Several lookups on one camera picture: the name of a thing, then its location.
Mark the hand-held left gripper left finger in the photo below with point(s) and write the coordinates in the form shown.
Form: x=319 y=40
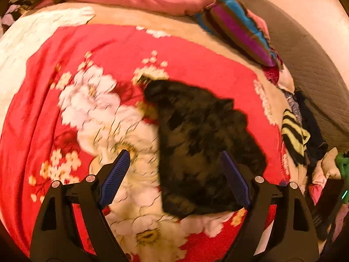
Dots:
x=116 y=177

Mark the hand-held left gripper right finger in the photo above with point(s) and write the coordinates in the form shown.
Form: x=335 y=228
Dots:
x=235 y=181

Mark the dark camouflage shirt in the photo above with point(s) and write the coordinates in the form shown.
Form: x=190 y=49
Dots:
x=196 y=131

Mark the pink cream clothes heap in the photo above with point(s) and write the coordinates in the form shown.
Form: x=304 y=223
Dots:
x=324 y=169

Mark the pile of clothes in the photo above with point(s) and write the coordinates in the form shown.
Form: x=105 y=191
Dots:
x=8 y=15

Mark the green cloth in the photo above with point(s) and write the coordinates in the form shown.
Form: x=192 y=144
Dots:
x=343 y=163

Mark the yellow black striped garment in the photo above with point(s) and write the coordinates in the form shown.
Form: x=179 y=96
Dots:
x=293 y=136

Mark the dark blue garment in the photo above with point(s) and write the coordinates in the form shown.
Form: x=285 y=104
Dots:
x=313 y=136

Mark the red floral blanket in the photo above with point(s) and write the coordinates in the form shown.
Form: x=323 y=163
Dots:
x=32 y=114

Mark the red patterned cloth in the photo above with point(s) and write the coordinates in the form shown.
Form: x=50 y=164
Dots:
x=271 y=74

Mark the cream cloth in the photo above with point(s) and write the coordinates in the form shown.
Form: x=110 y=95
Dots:
x=286 y=79

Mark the striped colourful pillow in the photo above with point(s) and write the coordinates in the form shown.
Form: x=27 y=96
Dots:
x=240 y=24

